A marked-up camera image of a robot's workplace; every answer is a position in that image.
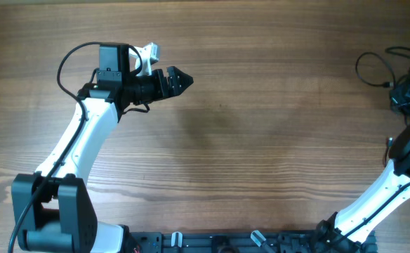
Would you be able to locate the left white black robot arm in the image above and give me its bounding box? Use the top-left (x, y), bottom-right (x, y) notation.
top-left (8, 42), bottom-right (194, 252)

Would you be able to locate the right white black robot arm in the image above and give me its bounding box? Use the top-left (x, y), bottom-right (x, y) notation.
top-left (308, 46), bottom-right (410, 252)

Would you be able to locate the black mounting rail base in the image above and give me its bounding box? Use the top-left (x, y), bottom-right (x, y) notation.
top-left (131, 230), bottom-right (378, 253)

